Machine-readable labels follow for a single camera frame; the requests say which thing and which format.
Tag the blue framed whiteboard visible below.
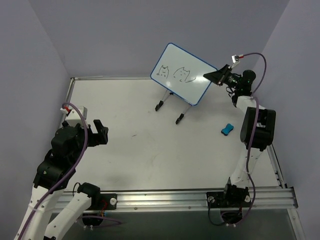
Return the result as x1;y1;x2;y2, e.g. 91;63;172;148
150;43;218;106

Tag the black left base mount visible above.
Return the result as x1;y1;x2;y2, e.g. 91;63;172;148
98;193;118;211

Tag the aluminium front rail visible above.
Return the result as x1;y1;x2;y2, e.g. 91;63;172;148
56;187;300;213

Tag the metal whiteboard stand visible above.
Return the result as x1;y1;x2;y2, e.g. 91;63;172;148
154;90;193;125

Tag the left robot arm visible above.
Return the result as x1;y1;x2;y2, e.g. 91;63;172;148
15;119;109;240

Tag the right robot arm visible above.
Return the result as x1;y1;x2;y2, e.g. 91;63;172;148
203;65;276;208

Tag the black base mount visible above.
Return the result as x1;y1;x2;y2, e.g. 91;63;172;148
206;191;227;209
98;193;118;211

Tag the blue black eraser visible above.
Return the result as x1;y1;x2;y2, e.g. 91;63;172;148
221;123;234;136

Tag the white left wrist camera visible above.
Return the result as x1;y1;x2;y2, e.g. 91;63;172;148
60;106;89;128

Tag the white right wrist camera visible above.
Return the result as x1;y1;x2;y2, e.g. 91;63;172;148
228;54;244;69

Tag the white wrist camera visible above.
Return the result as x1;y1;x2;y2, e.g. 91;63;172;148
228;54;244;69
60;106;89;128

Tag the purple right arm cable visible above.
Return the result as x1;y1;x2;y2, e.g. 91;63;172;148
238;52;268;226

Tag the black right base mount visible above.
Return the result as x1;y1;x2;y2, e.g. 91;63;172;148
206;191;227;209

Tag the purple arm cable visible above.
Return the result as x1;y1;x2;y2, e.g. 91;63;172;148
16;102;90;240
238;52;268;226

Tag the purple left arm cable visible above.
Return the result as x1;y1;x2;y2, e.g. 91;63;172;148
16;102;90;240

